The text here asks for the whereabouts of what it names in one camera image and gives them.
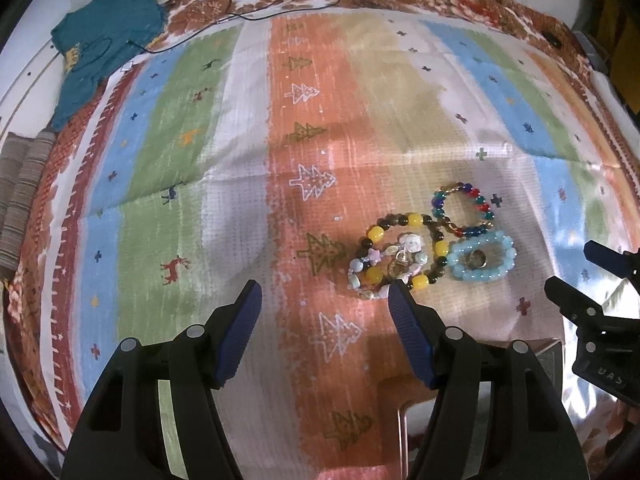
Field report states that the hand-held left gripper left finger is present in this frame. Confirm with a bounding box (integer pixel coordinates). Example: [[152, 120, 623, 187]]
[[60, 279, 263, 480]]

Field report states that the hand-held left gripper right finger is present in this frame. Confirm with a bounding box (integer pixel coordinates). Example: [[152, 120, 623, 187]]
[[387, 280, 591, 480]]

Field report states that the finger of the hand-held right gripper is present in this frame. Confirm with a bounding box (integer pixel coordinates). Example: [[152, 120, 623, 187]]
[[584, 240, 640, 281], [544, 275, 608, 333]]

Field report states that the metal tin box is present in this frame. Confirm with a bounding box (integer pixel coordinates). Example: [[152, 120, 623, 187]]
[[377, 337, 566, 480]]

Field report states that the light blue bead bracelet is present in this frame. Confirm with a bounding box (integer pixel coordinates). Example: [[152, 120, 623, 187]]
[[446, 230, 517, 283]]

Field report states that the pastel charm bracelet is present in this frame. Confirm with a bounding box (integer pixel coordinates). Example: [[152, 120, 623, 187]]
[[347, 232, 431, 301]]

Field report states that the yellow and dark bead bracelet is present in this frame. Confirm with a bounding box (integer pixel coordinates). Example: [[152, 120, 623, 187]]
[[357, 212, 451, 291]]

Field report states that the multicolour bead bracelet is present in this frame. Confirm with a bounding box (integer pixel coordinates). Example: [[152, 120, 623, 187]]
[[431, 182, 497, 238]]

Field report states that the grey object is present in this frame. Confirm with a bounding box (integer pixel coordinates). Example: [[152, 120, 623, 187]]
[[575, 30, 608, 72]]

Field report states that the striped printed mat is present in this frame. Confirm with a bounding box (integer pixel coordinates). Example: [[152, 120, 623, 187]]
[[30, 7, 640, 480]]

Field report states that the yellow curtain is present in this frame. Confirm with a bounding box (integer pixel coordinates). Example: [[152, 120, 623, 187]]
[[582, 0, 636, 76]]

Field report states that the brown striped cushion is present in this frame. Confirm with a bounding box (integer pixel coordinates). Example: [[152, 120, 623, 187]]
[[0, 132, 32, 231], [0, 130, 57, 281]]

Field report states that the striped colourful blanket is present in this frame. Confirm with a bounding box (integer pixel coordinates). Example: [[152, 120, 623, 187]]
[[0, 0, 631, 461]]

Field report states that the white bed headboard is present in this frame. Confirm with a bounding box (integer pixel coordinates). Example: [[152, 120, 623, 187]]
[[0, 10, 68, 136]]

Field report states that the teal garment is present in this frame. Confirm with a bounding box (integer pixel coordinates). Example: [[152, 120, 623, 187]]
[[50, 0, 166, 131]]

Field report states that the black cable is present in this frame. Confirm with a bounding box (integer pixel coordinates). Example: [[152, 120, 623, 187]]
[[125, 0, 343, 56]]

